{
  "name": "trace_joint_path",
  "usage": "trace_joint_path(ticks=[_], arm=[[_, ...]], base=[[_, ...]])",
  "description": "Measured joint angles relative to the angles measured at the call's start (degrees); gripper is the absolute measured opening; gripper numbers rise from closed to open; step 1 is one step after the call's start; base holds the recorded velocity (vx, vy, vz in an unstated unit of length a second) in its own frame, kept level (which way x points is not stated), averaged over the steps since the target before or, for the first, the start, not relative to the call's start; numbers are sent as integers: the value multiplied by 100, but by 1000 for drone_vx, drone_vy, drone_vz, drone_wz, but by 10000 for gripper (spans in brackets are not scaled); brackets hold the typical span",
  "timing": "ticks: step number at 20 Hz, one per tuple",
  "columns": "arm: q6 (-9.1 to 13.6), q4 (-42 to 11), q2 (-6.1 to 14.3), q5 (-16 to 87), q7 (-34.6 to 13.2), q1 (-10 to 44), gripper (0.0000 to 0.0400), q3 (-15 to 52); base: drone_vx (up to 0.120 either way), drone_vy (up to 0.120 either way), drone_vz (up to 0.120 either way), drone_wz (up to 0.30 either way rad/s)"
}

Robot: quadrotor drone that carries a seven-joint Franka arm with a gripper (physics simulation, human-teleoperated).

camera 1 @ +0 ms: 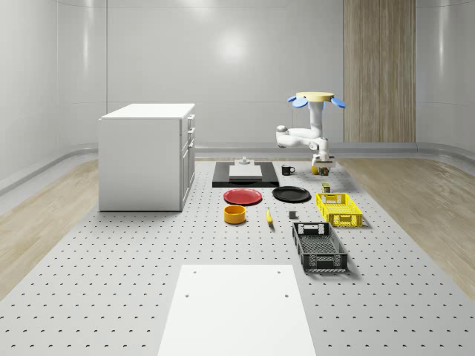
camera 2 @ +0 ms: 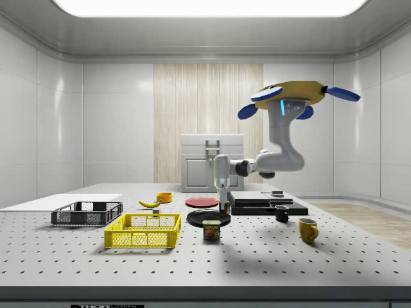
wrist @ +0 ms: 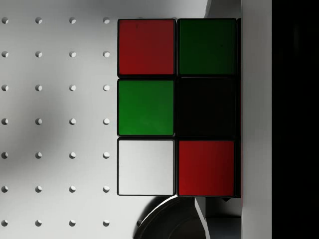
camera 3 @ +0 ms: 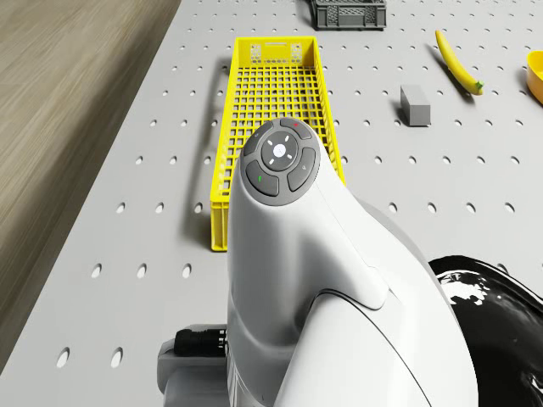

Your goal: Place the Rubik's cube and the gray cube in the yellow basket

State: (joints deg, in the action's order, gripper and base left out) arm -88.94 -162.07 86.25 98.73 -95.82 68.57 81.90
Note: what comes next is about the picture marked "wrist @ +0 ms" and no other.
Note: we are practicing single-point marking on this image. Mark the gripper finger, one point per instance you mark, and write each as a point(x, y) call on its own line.
point(224, 8)
point(221, 207)

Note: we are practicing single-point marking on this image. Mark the black plate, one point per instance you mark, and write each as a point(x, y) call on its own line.
point(172, 219)

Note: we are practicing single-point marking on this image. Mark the puzzle cube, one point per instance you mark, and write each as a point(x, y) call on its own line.
point(145, 107)

